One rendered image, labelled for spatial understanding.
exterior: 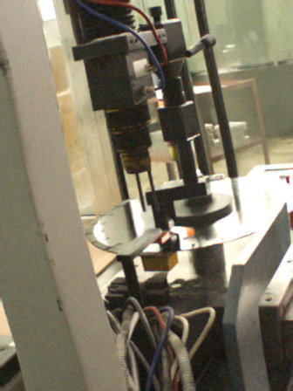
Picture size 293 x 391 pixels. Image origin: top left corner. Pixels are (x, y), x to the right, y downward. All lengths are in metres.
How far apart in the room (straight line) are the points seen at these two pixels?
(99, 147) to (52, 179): 1.28
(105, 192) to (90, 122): 0.18
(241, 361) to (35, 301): 0.37
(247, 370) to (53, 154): 0.42
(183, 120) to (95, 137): 0.72
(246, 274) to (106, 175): 0.98
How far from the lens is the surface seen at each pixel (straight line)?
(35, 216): 0.26
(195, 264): 0.98
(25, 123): 0.26
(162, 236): 0.83
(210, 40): 0.88
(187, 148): 0.86
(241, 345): 0.62
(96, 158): 1.56
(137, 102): 0.75
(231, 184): 1.08
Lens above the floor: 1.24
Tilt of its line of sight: 15 degrees down
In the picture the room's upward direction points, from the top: 11 degrees counter-clockwise
